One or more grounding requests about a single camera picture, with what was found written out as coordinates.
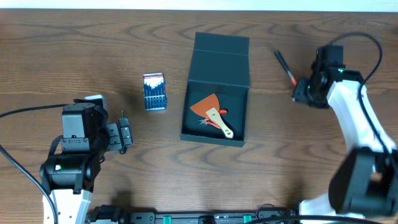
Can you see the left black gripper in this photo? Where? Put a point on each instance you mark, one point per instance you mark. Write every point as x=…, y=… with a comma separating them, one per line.
x=124, y=134

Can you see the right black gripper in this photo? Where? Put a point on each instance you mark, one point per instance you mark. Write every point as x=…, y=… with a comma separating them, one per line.
x=299, y=94

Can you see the small hammer red black handle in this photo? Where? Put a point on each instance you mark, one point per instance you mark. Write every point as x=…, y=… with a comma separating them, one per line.
x=284, y=65

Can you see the orange scraper wooden handle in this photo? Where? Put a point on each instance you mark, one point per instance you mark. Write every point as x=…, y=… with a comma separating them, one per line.
x=209, y=108

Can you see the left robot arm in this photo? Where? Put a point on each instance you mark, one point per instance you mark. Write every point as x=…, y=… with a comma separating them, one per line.
x=68, y=175

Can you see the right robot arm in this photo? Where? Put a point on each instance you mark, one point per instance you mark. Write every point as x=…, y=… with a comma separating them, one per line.
x=366, y=182

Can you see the blue precision screwdriver set case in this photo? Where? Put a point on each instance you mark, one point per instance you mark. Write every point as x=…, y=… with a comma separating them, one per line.
x=154, y=92

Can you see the black open gift box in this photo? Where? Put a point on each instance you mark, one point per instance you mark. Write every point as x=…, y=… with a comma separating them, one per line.
x=219, y=65

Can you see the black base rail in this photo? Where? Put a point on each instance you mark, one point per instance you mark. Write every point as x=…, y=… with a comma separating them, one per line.
x=114, y=214

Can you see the red handled pliers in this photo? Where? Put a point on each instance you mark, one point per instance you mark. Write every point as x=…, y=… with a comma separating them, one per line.
x=207, y=121

